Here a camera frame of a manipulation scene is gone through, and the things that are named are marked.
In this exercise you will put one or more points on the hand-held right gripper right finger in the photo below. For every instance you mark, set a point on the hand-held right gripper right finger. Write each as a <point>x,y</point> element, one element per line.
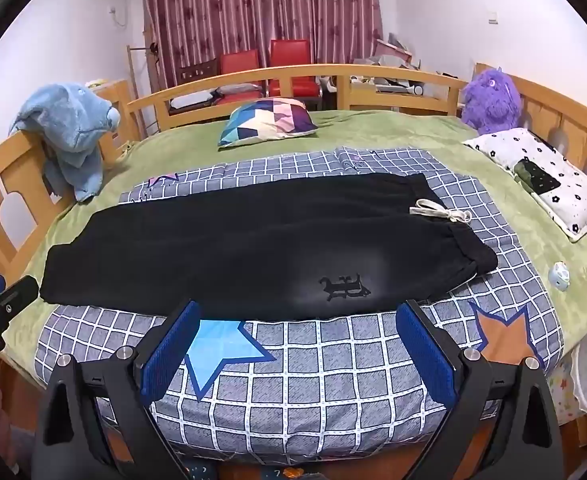
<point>426,355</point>

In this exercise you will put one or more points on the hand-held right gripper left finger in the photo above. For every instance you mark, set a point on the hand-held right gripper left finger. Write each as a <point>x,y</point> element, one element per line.
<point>171,355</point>

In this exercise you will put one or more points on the black pants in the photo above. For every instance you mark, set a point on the black pants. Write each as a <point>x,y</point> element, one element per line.
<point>223,240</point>

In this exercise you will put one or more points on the blue checkered quilt with stars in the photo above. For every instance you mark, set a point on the blue checkered quilt with stars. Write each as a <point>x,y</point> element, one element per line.
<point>323,385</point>

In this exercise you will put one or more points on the small round light blue toy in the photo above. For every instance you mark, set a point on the small round light blue toy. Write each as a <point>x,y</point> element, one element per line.
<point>559,276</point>

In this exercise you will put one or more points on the blue plush elephant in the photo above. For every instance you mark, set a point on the blue plush elephant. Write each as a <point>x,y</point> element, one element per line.
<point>68,125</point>

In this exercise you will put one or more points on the white flower print pillow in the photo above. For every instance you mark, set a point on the white flower print pillow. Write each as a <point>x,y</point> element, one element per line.
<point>568,200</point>

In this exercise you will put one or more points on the geometric patterned pillow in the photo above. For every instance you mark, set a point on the geometric patterned pillow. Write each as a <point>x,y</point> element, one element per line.
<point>266,120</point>

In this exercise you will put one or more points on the wooden coat rack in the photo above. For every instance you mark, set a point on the wooden coat rack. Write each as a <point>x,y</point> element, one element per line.
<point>151,67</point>

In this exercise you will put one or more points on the purple plush toy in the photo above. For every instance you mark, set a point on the purple plush toy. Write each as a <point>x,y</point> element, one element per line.
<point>491,100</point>

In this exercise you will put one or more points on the dark wooden chair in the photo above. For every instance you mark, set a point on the dark wooden chair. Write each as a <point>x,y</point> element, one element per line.
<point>198,70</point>

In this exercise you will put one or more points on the red chair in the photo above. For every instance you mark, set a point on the red chair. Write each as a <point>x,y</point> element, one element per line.
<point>289,52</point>
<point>238,65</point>

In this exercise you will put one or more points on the pile of boxes and papers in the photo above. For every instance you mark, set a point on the pile of boxes and papers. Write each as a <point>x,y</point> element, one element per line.
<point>391,57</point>

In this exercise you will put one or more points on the red striped curtain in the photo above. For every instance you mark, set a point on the red striped curtain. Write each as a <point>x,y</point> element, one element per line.
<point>253,5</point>

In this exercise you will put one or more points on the white wall switch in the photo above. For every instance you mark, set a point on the white wall switch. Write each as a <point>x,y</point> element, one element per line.
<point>493,18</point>

